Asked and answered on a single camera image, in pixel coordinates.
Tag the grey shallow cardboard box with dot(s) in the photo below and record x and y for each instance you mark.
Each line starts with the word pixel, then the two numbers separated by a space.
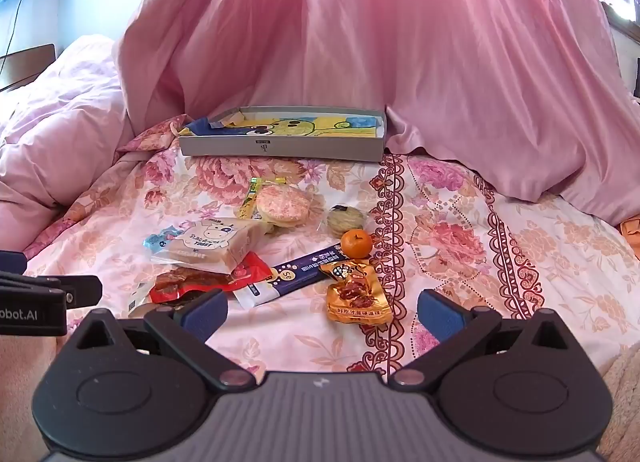
pixel 300 148

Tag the dark wooden headboard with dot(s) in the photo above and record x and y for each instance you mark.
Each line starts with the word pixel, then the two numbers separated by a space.
pixel 30 67

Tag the round pale pastry packet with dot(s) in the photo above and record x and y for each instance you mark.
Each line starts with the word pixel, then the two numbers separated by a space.
pixel 345 221

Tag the yellow green biscuit packet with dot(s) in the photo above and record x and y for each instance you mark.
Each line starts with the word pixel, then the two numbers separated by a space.
pixel 247 205

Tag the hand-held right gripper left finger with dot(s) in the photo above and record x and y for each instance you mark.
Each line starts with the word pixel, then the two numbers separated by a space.
pixel 205 314

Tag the floral bedsheet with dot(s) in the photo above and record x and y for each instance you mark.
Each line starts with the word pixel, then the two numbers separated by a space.
pixel 525 267

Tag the orange gold date packet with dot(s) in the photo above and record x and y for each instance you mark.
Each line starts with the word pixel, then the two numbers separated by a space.
pixel 355 302

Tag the pink round rice cracker packet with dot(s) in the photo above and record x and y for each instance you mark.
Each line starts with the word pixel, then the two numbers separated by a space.
pixel 282 207

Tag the orange cloth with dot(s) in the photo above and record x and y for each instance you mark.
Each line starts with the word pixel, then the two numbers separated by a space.
pixel 631 237

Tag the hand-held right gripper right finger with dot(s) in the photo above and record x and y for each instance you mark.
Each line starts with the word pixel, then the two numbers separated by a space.
pixel 441 314

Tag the beige fleece blanket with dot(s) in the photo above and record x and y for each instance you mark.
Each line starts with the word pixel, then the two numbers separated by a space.
pixel 25 372
pixel 625 402

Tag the dark blue powder sachet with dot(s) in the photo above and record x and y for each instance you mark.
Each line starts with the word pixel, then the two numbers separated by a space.
pixel 290 274

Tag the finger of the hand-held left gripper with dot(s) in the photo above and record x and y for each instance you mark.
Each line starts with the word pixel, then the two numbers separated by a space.
pixel 75 289
pixel 11 262

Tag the tangerine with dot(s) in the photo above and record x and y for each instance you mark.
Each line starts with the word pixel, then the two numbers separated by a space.
pixel 356 243

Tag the red dried meat packet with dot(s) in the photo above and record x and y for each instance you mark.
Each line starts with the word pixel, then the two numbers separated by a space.
pixel 185 282

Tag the sliced bread packet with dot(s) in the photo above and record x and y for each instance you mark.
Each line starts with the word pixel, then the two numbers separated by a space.
pixel 205 242

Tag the pink quilt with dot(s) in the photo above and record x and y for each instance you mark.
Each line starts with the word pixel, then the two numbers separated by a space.
pixel 50 142

